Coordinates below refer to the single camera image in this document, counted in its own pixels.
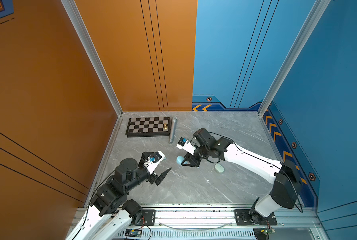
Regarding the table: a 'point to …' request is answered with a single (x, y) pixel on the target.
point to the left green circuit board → (133, 233)
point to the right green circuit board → (267, 231)
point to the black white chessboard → (148, 126)
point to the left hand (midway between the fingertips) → (163, 158)
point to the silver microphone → (174, 121)
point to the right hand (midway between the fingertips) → (182, 160)
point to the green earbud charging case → (219, 168)
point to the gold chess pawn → (165, 127)
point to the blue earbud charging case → (179, 159)
